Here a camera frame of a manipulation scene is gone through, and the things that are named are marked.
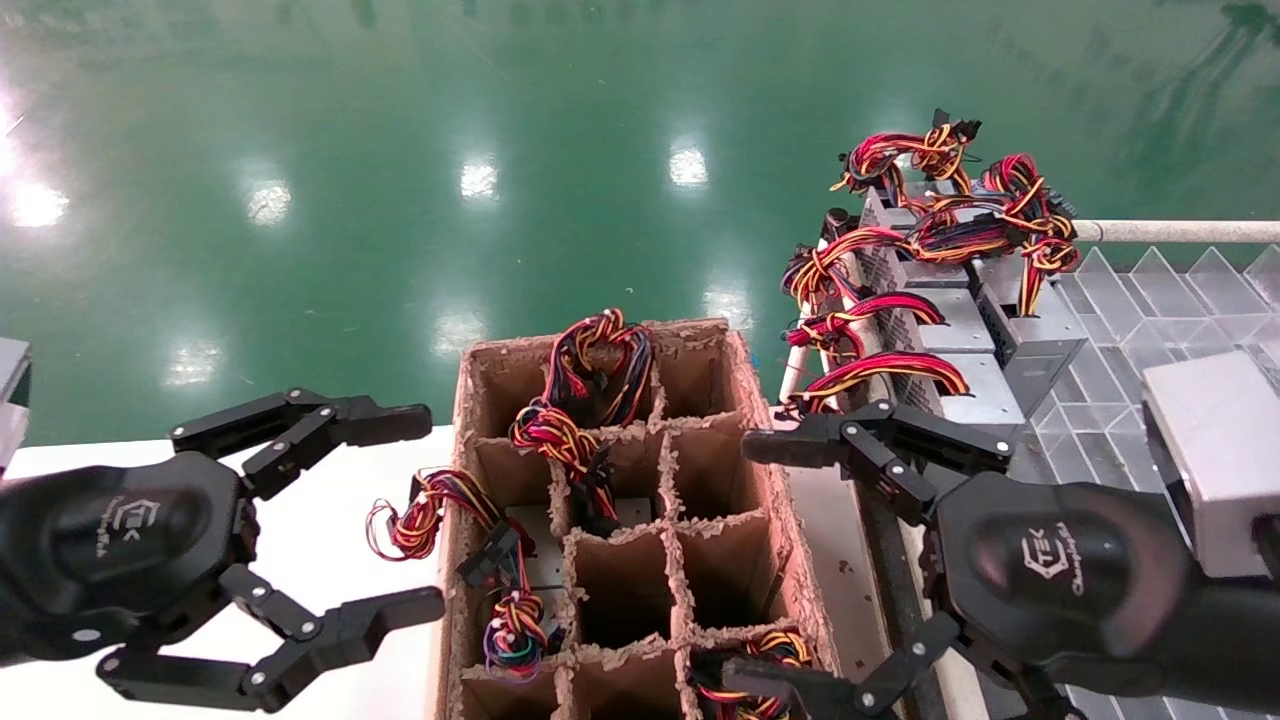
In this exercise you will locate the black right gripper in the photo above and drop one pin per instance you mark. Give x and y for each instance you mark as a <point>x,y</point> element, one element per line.
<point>1060,580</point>

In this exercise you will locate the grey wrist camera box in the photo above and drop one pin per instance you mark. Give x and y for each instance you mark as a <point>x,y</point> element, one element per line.
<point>1220,450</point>
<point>12,400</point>

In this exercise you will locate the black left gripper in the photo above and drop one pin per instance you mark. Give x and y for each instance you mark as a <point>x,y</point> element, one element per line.
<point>120,550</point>

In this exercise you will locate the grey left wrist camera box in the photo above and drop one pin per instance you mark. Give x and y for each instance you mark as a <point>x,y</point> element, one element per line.
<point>12,400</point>

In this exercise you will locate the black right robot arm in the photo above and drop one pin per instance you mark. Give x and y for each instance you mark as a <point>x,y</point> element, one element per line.
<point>1250,640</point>

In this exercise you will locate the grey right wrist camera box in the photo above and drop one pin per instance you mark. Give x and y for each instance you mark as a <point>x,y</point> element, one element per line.
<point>1220,450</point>

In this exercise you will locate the clear acrylic divider tray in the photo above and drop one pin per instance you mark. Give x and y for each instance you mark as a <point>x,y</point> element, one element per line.
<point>1150,300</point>

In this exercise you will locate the black pipe joint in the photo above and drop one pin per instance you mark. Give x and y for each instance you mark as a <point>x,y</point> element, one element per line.
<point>838,222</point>

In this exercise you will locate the brown divided cardboard box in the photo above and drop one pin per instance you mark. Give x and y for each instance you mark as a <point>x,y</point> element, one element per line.
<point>720,500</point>

